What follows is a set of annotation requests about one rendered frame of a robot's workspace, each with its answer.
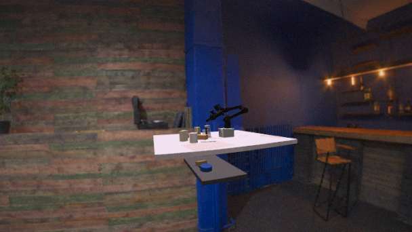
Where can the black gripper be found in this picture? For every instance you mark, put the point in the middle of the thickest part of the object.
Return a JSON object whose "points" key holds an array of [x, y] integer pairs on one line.
{"points": [[212, 117]]}

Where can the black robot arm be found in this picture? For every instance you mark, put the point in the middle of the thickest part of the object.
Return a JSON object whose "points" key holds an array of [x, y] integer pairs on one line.
{"points": [[227, 119]]}

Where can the blue short cylinder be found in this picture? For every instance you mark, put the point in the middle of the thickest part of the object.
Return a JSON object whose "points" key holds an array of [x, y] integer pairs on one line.
{"points": [[206, 168]]}

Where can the dark grey flat shelf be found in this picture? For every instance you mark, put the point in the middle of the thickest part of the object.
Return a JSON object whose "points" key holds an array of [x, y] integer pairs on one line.
{"points": [[221, 171]]}

